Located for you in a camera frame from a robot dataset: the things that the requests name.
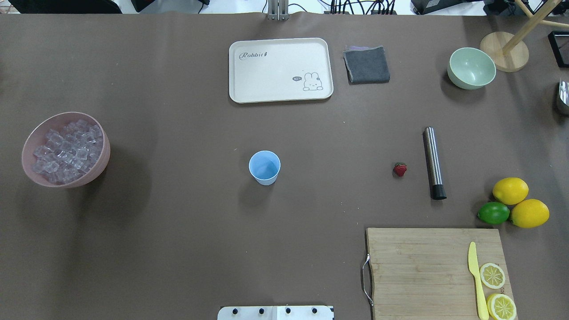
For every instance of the light blue plastic cup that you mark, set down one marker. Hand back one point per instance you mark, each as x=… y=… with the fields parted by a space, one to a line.
x=264 y=166

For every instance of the pile of clear ice cubes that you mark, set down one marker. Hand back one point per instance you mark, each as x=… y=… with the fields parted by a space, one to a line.
x=70 y=153

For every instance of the cream rabbit tray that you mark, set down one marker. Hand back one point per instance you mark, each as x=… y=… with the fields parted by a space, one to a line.
x=271 y=70

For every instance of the red strawberry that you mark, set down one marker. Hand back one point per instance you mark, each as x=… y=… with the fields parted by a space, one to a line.
x=399 y=169

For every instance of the grey folded cloth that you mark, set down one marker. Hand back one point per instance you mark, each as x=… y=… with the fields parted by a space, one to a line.
x=366 y=65

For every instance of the steel muddler with black tip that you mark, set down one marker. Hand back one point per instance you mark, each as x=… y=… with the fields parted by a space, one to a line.
x=433 y=164

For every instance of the wooden cutting board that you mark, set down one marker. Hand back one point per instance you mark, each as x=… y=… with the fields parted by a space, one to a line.
x=422 y=273

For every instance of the mint green bowl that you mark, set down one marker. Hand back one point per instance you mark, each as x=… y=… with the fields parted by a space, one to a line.
x=471 y=68

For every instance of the green lime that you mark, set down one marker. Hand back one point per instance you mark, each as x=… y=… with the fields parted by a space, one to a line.
x=494 y=213

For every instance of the pink bowl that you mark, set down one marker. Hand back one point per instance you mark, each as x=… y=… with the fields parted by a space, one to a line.
x=37 y=138

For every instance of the yellow lemon upper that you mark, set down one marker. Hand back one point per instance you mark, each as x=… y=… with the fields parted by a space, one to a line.
x=510 y=191

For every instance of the yellow lemon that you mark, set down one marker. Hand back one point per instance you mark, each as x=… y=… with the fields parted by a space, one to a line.
x=510 y=191
x=529 y=213

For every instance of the lemon half upper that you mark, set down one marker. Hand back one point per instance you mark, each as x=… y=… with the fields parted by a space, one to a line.
x=492 y=276

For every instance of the lemon half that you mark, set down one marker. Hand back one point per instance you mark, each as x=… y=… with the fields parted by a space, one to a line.
x=492 y=276
x=501 y=307

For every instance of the yellow lemon lower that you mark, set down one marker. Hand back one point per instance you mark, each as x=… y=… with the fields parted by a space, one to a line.
x=529 y=213

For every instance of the wooden stand with round base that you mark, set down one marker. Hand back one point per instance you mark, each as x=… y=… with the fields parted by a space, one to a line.
x=508 y=51

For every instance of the yellow plastic knife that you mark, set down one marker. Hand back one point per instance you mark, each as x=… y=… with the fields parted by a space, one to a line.
x=482 y=310

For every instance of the lemon half lower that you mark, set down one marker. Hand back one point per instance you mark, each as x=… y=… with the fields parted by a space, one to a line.
x=501 y=307

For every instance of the aluminium camera post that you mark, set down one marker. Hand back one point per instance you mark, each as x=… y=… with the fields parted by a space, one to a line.
x=278 y=10

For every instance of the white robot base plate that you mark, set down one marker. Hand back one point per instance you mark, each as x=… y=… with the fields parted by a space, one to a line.
x=284 y=312

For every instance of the black frame stand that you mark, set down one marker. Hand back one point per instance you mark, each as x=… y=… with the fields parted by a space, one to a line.
x=559 y=41

